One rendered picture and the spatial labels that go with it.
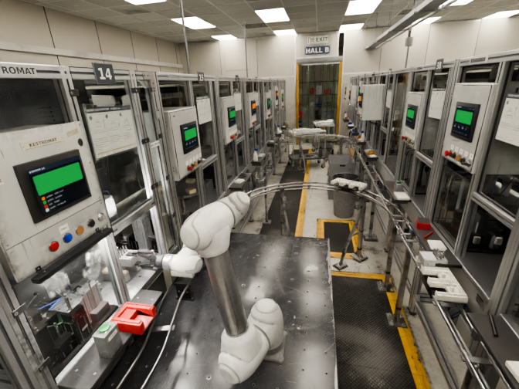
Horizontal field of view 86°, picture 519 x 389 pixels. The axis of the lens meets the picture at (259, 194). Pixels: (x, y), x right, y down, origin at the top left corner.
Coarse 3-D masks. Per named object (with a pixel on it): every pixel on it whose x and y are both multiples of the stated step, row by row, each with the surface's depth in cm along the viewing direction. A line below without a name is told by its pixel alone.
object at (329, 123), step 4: (320, 120) 806; (324, 120) 805; (328, 120) 766; (332, 120) 762; (316, 124) 751; (320, 124) 748; (324, 124) 749; (328, 124) 746; (332, 124) 738; (328, 132) 816; (316, 136) 747; (316, 140) 751; (312, 144) 832; (316, 144) 755; (320, 144) 804; (328, 144) 799; (312, 148) 835; (316, 148) 758; (328, 148) 757; (316, 152) 763
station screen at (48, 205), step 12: (36, 168) 92; (48, 168) 96; (84, 180) 111; (36, 192) 92; (48, 192) 96; (60, 192) 101; (72, 192) 106; (84, 192) 111; (48, 204) 96; (60, 204) 101
